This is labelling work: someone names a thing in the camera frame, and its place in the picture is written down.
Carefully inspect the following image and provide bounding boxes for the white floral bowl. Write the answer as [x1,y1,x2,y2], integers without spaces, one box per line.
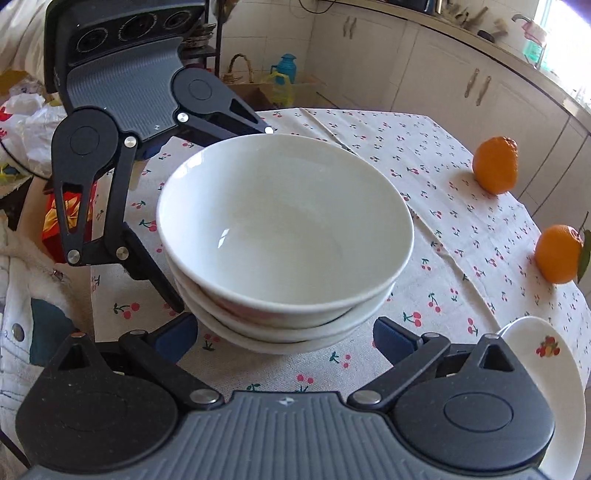
[174,280,393,355]
[165,254,396,343]
[156,133,415,323]

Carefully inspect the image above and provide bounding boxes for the white floral plate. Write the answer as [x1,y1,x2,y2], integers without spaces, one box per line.
[499,316,586,479]

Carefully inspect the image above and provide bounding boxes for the white kitchen cabinets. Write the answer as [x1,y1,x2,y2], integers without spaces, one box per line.
[305,1,590,227]

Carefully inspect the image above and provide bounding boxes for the kitchen faucet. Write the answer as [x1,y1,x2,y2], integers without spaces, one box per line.
[512,13,547,71]

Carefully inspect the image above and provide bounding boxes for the red snack box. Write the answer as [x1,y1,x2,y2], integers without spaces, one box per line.
[41,185,96,262]

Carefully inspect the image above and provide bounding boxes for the wicker basket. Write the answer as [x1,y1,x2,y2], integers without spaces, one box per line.
[223,53,256,86]

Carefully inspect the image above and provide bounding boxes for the cardboard box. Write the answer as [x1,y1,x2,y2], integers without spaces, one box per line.
[222,75,334,111]

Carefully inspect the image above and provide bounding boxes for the yellow oil bottle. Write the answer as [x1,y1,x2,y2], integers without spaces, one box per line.
[263,73,294,108]

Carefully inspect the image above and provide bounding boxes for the blue thermos jug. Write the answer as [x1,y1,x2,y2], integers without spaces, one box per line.
[270,53,297,84]

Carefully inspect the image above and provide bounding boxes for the orange with green leaf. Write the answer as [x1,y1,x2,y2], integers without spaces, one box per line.
[534,211,590,285]

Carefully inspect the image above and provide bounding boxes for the bumpy orange without leaf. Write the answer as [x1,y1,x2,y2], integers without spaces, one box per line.
[472,136,519,195]

